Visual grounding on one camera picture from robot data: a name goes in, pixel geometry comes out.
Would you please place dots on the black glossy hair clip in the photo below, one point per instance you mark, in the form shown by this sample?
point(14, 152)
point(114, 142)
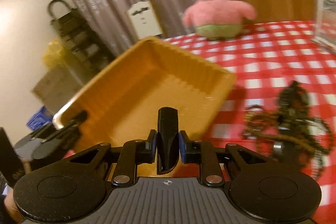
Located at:
point(167, 140)

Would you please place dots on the clear framed sand picture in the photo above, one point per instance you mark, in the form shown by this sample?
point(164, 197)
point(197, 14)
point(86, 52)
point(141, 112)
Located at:
point(324, 26)

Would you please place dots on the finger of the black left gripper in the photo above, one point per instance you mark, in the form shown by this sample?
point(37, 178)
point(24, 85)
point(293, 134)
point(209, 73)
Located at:
point(47, 140)

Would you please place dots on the white miniature chair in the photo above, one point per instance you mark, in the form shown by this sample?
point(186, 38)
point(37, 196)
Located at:
point(144, 20)

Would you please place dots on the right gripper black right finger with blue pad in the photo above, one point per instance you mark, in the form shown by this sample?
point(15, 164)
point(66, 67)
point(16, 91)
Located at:
point(256, 188)

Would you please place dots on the orange plastic tray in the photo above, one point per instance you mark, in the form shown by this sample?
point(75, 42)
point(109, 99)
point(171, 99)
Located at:
point(123, 100)

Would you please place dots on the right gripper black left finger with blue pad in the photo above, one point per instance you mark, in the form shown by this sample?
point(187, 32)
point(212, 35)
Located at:
point(70, 189)

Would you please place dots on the red white checkered tablecloth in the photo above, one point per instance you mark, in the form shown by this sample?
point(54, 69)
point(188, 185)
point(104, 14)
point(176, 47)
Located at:
point(265, 59)

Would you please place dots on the pink starfish plush toy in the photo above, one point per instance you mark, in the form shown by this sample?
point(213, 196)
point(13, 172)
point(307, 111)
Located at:
point(218, 19)

